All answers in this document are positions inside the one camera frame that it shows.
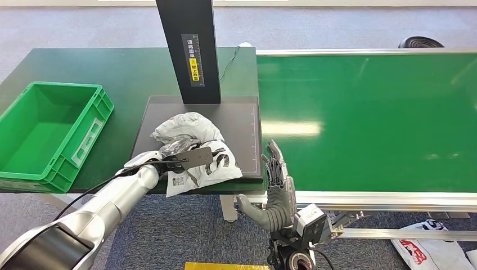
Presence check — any clear crate label holder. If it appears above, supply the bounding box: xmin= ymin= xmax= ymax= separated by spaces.
xmin=70 ymin=118 xmax=103 ymax=167

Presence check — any white slanted table leg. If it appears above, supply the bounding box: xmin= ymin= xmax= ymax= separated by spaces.
xmin=37 ymin=193 xmax=88 ymax=212

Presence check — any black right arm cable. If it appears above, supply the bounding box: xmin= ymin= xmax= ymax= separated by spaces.
xmin=309 ymin=247 xmax=335 ymax=270

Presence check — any thin black table cable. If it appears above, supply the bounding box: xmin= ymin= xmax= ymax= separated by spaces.
xmin=219 ymin=46 xmax=241 ymax=83

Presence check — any white bag with red print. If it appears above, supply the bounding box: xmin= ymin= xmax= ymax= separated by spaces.
xmin=391 ymin=219 xmax=477 ymax=270

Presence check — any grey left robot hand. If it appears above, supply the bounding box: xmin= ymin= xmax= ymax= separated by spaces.
xmin=159 ymin=134 xmax=204 ymax=158

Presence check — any green plastic crate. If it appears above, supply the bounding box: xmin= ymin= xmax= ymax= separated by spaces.
xmin=0 ymin=81 xmax=115 ymax=194

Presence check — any black right camera bracket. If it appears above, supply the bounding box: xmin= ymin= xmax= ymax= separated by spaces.
xmin=317 ymin=219 xmax=335 ymax=246

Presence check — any black scanner machine with column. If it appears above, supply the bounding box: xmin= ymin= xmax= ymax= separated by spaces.
xmin=130 ymin=0 xmax=264 ymax=183

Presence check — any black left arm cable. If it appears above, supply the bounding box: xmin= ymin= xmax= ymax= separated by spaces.
xmin=52 ymin=159 xmax=188 ymax=223

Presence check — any yellow black floor marking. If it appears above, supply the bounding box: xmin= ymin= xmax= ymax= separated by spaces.
xmin=184 ymin=262 xmax=271 ymax=270

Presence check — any black round ribbed disc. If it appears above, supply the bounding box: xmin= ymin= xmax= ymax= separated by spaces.
xmin=397 ymin=36 xmax=445 ymax=49

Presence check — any green conveyor belt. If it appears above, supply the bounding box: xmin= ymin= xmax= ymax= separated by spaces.
xmin=256 ymin=52 xmax=477 ymax=194

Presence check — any black yellow column label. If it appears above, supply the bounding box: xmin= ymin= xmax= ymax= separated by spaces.
xmin=181 ymin=33 xmax=205 ymax=88

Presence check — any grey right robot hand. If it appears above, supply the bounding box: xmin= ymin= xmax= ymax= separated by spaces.
xmin=236 ymin=139 xmax=298 ymax=232

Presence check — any black camera bracket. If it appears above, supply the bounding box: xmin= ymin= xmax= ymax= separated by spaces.
xmin=317 ymin=219 xmax=335 ymax=246
xmin=164 ymin=146 xmax=214 ymax=174

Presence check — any aluminium conveyor frame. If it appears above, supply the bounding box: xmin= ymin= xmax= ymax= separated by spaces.
xmin=233 ymin=47 xmax=477 ymax=243

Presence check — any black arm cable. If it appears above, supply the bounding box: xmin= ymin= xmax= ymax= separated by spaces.
xmin=309 ymin=247 xmax=335 ymax=270
xmin=52 ymin=159 xmax=188 ymax=223

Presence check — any white upright table leg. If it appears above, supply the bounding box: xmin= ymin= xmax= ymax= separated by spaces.
xmin=219 ymin=194 xmax=238 ymax=223

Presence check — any white grey plastic mailer package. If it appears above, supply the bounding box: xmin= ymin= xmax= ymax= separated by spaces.
xmin=150 ymin=111 xmax=244 ymax=198

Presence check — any black left camera bracket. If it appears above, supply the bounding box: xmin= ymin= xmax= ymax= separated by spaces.
xmin=164 ymin=146 xmax=214 ymax=174

